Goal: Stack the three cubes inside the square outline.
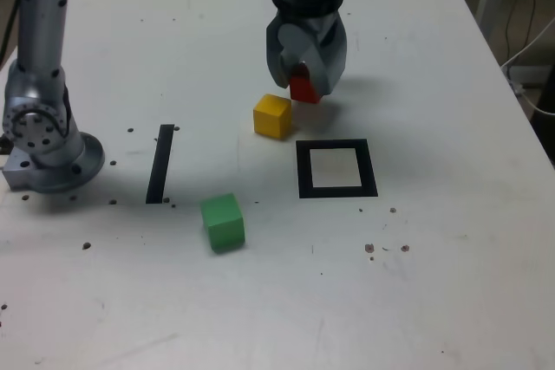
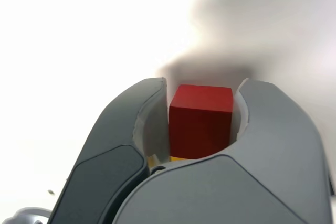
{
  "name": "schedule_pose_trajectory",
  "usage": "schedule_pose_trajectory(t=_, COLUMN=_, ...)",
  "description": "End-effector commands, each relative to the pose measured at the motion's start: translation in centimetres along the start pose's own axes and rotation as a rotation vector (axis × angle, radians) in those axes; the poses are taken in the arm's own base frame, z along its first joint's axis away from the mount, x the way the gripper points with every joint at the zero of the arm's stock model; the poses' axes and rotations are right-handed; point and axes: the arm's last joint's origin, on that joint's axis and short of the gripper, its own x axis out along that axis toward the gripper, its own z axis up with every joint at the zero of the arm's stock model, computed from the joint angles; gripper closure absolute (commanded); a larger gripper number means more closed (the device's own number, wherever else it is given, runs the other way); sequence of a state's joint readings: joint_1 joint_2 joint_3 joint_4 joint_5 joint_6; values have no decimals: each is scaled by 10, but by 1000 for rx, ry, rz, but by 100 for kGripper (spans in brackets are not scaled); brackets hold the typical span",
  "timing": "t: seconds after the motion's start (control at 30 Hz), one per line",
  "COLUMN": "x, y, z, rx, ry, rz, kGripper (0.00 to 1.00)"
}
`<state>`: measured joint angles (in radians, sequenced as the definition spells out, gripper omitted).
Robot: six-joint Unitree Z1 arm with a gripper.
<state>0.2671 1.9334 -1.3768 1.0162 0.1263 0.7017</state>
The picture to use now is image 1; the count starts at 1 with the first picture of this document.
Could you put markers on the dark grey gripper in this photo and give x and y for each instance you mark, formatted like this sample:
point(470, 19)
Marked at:
point(316, 21)

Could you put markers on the red cube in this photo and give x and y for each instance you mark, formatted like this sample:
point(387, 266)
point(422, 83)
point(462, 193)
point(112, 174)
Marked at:
point(303, 90)

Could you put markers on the yellow cube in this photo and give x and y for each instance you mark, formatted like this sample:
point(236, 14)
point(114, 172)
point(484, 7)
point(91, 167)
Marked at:
point(271, 118)

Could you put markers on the black tape square outline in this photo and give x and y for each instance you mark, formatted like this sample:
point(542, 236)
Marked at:
point(303, 170)

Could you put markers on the black tape strip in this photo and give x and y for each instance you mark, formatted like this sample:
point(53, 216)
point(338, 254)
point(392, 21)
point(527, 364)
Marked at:
point(159, 166)

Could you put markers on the green cube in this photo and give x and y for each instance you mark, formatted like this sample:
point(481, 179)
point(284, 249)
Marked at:
point(223, 225)

